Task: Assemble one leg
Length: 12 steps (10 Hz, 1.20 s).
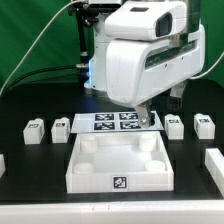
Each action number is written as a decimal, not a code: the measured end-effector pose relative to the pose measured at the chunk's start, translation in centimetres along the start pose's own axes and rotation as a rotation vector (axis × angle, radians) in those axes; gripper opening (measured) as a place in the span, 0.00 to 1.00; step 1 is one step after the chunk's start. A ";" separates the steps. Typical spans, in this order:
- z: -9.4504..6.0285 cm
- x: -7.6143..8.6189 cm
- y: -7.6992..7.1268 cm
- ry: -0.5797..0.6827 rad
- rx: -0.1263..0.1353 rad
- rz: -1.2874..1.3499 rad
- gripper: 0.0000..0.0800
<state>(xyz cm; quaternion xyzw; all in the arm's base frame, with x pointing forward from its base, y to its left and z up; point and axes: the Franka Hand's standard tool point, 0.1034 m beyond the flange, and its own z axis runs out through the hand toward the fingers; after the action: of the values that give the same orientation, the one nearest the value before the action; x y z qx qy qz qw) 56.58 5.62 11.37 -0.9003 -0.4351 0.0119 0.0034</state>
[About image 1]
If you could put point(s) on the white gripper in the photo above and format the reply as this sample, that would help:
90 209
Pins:
138 71

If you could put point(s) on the white square tabletop part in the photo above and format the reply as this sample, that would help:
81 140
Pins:
119 162

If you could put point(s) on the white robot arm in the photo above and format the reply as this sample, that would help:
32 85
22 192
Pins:
97 64

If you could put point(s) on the tag sheet white plate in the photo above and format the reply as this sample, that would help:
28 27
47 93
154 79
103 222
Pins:
106 122

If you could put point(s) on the white obstacle bar right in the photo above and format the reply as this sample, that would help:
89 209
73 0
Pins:
214 162

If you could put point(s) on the white block left edge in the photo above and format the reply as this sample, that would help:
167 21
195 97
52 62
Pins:
2 165

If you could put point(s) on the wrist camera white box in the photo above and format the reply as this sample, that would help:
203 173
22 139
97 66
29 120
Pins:
147 21

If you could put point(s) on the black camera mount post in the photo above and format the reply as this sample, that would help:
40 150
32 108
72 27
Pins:
85 17

